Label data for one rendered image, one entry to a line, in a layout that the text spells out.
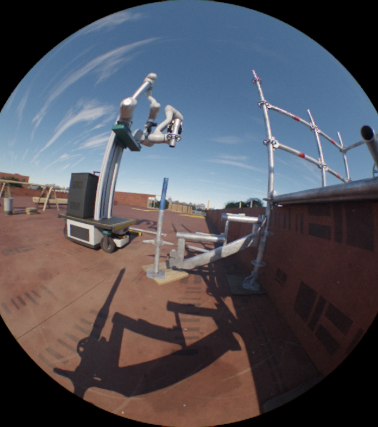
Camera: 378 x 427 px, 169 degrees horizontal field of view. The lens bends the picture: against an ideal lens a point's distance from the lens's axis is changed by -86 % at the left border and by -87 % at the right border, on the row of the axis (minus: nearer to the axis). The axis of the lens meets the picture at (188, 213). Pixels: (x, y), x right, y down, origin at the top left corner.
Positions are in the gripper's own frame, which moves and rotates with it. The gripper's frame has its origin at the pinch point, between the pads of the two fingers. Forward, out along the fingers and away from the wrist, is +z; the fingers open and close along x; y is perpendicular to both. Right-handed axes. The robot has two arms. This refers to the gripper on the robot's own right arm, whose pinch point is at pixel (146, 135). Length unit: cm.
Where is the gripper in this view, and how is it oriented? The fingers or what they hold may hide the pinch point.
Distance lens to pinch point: 157.1
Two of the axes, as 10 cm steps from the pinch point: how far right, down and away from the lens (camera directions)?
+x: 0.5, 0.5, -10.0
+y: -9.9, -1.3, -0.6
